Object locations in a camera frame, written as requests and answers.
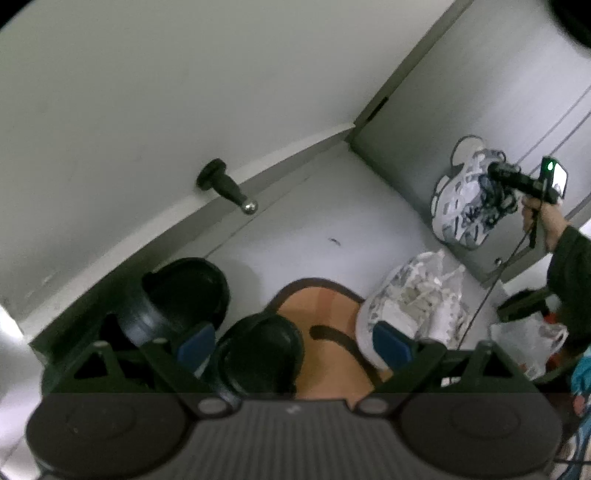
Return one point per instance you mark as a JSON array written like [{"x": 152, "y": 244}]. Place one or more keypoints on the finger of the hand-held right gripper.
[{"x": 503, "y": 174}]

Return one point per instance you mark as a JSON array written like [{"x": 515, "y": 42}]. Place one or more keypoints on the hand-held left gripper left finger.
[{"x": 196, "y": 346}]

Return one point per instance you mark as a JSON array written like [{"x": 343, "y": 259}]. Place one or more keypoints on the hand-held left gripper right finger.
[{"x": 392, "y": 344}]

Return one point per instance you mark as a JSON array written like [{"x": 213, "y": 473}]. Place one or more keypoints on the grey navy mesh sneaker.
[{"x": 461, "y": 207}]

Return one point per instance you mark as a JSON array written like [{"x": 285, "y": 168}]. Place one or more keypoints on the person's right forearm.
[{"x": 572, "y": 277}]

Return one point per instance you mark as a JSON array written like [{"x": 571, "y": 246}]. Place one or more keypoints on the person's right hand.
[{"x": 551, "y": 226}]

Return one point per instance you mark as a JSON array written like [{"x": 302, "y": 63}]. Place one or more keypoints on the orange cartoon mat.
[{"x": 328, "y": 314}]

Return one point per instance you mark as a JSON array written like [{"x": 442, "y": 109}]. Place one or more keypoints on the grey door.
[{"x": 508, "y": 92}]

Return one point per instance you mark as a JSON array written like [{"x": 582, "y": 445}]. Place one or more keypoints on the white plastic bag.
[{"x": 526, "y": 341}]

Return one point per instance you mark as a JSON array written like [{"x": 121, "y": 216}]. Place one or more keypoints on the black wall door stopper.
[{"x": 221, "y": 184}]

